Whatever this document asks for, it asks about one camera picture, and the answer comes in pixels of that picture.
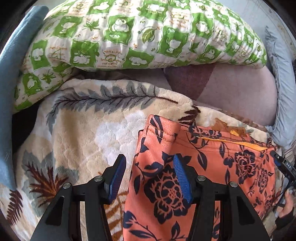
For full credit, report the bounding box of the orange floral blouse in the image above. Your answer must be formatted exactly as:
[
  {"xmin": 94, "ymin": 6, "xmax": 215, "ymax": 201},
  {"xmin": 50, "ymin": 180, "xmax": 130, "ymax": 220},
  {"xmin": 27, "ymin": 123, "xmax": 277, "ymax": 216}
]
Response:
[{"xmin": 122, "ymin": 114, "xmax": 280, "ymax": 241}]

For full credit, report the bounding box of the person right hand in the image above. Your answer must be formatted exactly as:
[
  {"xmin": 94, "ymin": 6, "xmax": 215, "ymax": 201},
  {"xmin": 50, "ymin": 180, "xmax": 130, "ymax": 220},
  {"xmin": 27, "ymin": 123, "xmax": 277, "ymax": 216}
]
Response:
[{"xmin": 276, "ymin": 190, "xmax": 293, "ymax": 218}]

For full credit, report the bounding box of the grey blue ruffled pillow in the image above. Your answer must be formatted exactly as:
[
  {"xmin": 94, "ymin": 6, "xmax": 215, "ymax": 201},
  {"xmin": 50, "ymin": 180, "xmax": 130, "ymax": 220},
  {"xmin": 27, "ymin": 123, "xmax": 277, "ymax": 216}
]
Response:
[{"xmin": 265, "ymin": 26, "xmax": 295, "ymax": 149}]

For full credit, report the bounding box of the mauve quilted bed sheet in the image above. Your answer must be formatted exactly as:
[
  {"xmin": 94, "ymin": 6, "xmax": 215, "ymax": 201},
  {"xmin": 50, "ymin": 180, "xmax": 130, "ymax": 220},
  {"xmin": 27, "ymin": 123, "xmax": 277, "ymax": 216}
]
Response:
[{"xmin": 81, "ymin": 63, "xmax": 277, "ymax": 126}]

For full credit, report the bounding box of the leaf pattern fleece blanket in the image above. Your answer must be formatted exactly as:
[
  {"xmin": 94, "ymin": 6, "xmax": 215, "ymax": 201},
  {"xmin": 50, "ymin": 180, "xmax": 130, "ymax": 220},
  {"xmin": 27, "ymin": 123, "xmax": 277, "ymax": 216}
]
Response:
[{"xmin": 1, "ymin": 79, "xmax": 283, "ymax": 240}]

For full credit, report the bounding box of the blue folded cloth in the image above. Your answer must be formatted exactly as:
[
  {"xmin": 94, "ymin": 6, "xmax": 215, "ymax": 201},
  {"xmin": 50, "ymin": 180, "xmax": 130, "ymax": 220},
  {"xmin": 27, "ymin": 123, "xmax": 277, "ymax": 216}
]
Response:
[{"xmin": 1, "ymin": 6, "xmax": 49, "ymax": 191}]

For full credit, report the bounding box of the green white patterned pillow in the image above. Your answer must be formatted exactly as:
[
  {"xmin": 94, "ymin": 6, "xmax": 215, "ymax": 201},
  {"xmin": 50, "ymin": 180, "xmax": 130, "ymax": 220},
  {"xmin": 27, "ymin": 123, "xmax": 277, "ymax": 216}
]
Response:
[{"xmin": 14, "ymin": 1, "xmax": 267, "ymax": 111}]

